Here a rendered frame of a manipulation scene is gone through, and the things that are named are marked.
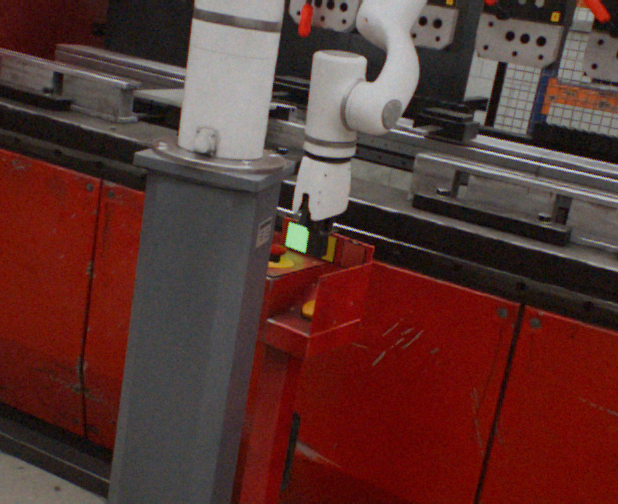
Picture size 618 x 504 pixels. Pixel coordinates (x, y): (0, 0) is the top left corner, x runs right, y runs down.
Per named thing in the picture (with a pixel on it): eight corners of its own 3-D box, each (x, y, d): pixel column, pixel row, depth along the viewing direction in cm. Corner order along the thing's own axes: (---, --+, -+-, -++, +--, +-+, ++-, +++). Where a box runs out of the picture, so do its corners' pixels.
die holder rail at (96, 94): (-39, 81, 237) (-37, 42, 234) (-20, 81, 242) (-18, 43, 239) (121, 124, 217) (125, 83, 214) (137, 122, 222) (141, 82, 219)
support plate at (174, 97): (132, 95, 183) (133, 90, 183) (206, 92, 206) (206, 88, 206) (209, 114, 176) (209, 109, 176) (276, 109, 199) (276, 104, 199)
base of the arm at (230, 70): (260, 182, 120) (282, 38, 115) (127, 152, 125) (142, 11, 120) (300, 163, 138) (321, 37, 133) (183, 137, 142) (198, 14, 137)
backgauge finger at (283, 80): (231, 97, 209) (234, 75, 208) (286, 95, 232) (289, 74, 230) (277, 108, 204) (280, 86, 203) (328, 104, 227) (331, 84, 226)
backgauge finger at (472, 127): (385, 134, 194) (390, 110, 192) (428, 127, 216) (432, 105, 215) (439, 146, 189) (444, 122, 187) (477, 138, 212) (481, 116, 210)
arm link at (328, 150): (326, 127, 155) (324, 145, 156) (294, 133, 148) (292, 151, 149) (367, 138, 150) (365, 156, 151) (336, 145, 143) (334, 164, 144)
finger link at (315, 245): (312, 214, 154) (308, 252, 157) (301, 218, 152) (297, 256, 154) (328, 219, 153) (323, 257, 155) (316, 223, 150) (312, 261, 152)
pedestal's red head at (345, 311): (216, 322, 164) (230, 225, 159) (271, 306, 177) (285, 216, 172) (305, 361, 154) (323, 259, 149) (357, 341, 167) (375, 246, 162)
